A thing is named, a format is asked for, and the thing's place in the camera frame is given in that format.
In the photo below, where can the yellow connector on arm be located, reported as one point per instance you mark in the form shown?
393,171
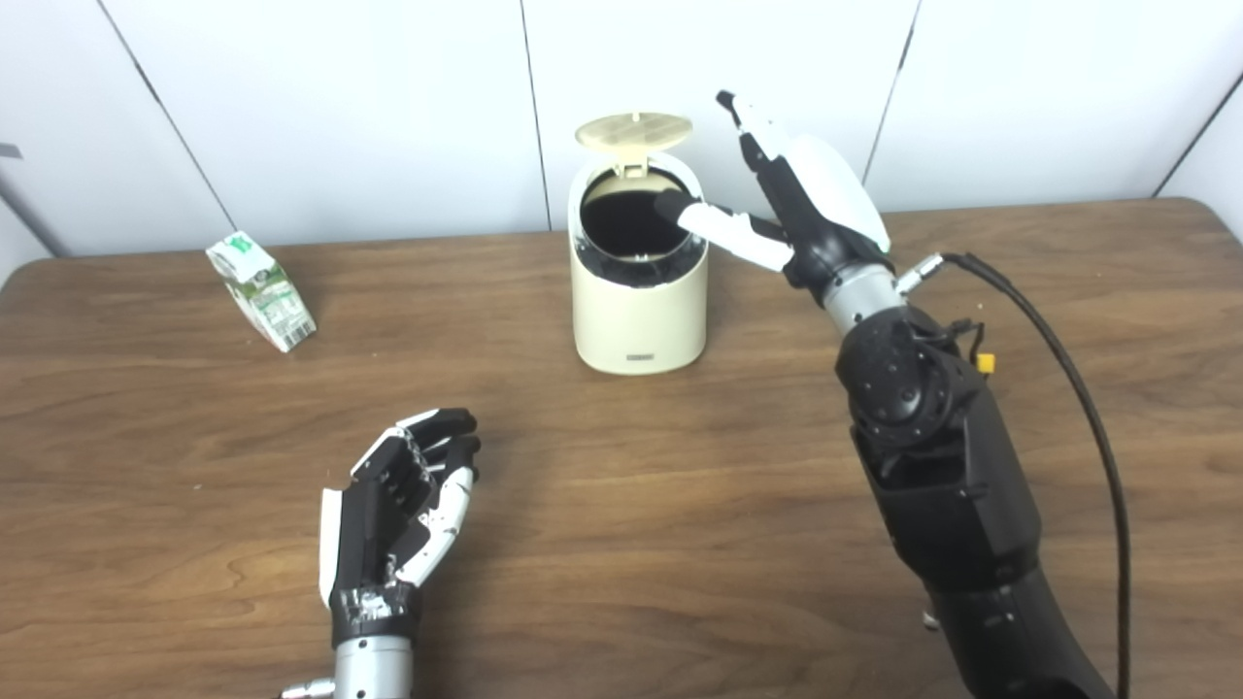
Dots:
986,363

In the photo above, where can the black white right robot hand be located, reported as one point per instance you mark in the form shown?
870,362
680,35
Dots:
830,209

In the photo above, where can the green white milk carton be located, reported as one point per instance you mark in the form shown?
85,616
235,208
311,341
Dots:
267,296

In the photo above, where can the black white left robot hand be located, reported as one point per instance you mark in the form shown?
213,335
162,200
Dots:
369,529

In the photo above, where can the cream-colored bin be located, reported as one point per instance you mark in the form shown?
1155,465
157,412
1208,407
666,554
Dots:
636,320

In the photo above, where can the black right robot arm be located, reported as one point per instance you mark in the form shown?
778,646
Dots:
952,485

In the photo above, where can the round cream bin lid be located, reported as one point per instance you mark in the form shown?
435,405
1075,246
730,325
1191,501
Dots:
633,131

